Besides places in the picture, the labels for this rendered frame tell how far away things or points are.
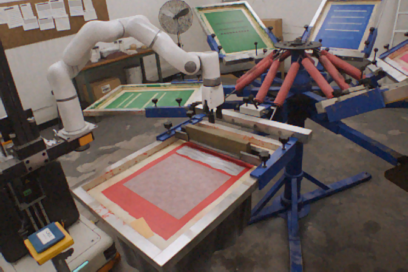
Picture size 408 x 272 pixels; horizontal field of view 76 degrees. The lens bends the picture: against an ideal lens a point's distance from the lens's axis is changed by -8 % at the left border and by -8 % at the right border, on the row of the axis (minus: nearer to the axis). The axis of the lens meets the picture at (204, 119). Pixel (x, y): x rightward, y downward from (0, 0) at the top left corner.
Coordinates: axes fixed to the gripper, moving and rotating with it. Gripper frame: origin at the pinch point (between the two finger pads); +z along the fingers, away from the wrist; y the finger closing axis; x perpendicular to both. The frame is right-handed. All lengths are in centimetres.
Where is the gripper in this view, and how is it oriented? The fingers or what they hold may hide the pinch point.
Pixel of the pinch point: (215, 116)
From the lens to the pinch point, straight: 125.9
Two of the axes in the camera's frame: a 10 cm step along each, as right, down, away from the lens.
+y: -6.6, 3.7, -6.6
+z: 1.1, 9.1, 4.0
